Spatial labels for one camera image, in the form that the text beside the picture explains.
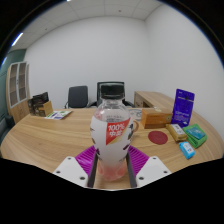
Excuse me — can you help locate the dark and tan carton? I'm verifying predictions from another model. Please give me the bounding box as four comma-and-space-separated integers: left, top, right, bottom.
27, 91, 54, 118

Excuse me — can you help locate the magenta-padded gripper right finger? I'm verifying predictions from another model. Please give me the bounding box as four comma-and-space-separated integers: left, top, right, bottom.
125, 145, 173, 189

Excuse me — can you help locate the flat round red coaster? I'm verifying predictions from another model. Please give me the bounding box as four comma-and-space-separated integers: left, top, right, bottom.
147, 130, 169, 146

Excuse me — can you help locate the white and green leaflet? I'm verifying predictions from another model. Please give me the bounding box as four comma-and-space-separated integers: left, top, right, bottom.
44, 110, 73, 121

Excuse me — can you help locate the clear drink bottle black cap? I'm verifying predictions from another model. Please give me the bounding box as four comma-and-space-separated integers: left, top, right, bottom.
89, 83, 135, 183

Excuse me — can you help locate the small black office chair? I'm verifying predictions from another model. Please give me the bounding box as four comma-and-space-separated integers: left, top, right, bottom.
64, 85, 90, 109

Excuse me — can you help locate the orange cardboard box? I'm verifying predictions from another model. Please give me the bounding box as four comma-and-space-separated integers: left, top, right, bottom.
140, 108, 174, 130

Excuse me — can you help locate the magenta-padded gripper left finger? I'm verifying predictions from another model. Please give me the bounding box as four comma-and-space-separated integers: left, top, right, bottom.
52, 144, 101, 189

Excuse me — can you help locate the large black mesh office chair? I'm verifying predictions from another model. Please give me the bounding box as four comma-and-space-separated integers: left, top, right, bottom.
88, 81, 135, 108

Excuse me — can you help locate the purple pouch package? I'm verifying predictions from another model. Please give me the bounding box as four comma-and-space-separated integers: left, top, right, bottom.
171, 88, 196, 128

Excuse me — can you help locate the green packet with blue print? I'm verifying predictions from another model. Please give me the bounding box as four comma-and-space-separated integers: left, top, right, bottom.
182, 123, 208, 149

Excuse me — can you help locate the wooden side desk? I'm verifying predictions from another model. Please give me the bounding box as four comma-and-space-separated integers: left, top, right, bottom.
133, 90, 176, 110

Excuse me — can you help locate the small blue packet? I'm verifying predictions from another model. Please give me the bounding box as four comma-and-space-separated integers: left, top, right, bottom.
178, 140, 196, 160

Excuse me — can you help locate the ceiling light panel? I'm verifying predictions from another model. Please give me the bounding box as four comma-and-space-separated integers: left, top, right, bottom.
10, 32, 24, 48

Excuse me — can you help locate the wooden shelf unit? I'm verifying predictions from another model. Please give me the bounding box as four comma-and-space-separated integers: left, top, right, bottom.
5, 61, 31, 124

